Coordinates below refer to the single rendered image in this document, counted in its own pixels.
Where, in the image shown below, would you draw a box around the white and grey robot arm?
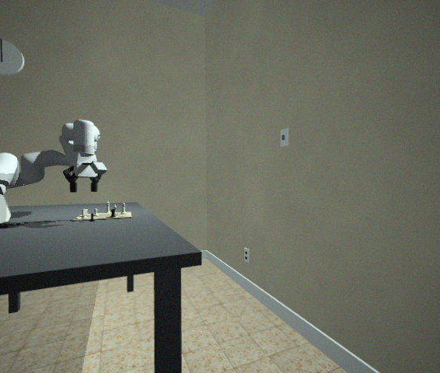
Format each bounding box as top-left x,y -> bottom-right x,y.
0,120 -> 107,193

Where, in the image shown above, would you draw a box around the chessboard with chess pieces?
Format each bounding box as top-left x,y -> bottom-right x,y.
73,212 -> 131,221

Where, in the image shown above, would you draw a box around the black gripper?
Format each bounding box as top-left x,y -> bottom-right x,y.
63,152 -> 102,193

